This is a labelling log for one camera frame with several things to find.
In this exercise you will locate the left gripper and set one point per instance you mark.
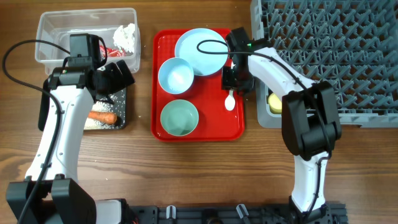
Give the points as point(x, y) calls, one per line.
point(119, 81)

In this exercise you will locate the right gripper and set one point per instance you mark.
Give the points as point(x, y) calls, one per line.
point(226, 80)

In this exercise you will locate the white plastic spoon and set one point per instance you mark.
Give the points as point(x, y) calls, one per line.
point(229, 102)

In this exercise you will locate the red snack wrapper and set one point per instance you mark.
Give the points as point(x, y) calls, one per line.
point(111, 52)

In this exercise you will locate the light blue plate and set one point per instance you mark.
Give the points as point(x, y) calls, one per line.
point(195, 46)

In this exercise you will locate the white napkin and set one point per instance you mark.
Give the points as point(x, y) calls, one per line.
point(124, 38)

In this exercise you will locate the orange carrot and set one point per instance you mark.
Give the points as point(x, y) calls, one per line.
point(104, 117)

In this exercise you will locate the yellow cup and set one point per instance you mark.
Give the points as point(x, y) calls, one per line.
point(275, 104)

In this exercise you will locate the light blue bowl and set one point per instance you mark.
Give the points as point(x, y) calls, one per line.
point(175, 76)

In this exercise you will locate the white rice pile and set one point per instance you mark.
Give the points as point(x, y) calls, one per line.
point(118, 108)

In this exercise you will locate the green bowl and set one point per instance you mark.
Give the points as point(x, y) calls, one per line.
point(179, 118)

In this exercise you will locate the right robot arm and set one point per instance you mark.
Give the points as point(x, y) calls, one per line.
point(310, 120)

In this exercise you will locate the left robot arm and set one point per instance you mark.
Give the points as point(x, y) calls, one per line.
point(50, 192)

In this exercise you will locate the grey dishwasher rack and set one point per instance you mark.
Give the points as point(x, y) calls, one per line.
point(350, 44)

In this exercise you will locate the black tray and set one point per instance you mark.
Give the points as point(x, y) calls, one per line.
point(58, 80)

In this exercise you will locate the clear plastic bin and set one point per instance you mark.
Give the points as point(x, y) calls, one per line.
point(57, 27)

